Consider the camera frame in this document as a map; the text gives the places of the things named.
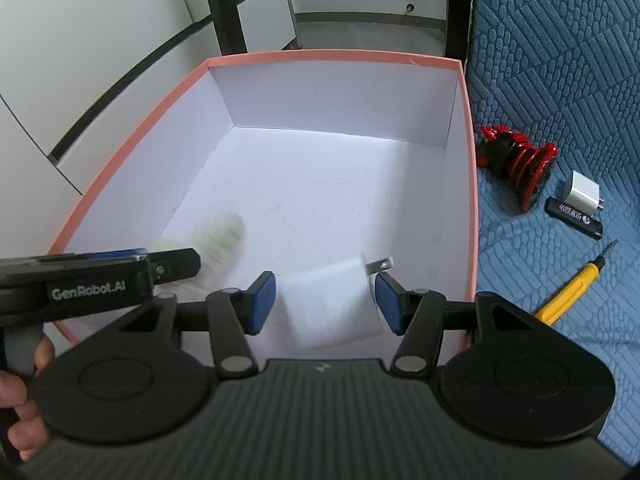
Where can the pink cardboard box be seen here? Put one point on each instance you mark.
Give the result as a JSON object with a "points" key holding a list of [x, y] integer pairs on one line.
{"points": [[325, 185]]}

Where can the black lighter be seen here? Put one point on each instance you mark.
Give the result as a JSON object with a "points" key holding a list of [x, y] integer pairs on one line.
{"points": [[572, 216]]}

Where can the yellow screwdriver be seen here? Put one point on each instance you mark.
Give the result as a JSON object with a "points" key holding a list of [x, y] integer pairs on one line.
{"points": [[570, 287]]}

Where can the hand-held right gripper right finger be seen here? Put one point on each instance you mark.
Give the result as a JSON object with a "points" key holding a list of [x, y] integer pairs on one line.
{"points": [[388, 305]]}

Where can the person's left hand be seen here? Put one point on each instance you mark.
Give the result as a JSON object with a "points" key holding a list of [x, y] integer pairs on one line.
{"points": [[20, 394]]}

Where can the red and black spring toy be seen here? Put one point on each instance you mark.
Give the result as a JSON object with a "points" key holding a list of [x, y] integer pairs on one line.
{"points": [[520, 160]]}

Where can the pale fuzzy object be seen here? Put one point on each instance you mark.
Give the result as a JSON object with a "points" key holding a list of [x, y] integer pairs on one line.
{"points": [[220, 240]]}

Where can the white plug adapter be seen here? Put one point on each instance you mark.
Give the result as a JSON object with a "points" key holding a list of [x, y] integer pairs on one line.
{"points": [[582, 192], [334, 305]]}

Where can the blue quilted seat cover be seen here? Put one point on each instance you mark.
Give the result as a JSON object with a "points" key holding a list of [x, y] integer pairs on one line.
{"points": [[550, 60]]}

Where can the white cabinet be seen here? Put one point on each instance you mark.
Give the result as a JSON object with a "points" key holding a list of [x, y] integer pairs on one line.
{"points": [[90, 60]]}

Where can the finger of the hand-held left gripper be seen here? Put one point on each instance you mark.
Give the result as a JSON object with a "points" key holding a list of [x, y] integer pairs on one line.
{"points": [[176, 263]]}

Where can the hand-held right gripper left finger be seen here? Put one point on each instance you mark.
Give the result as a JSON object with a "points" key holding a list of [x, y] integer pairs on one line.
{"points": [[262, 301]]}

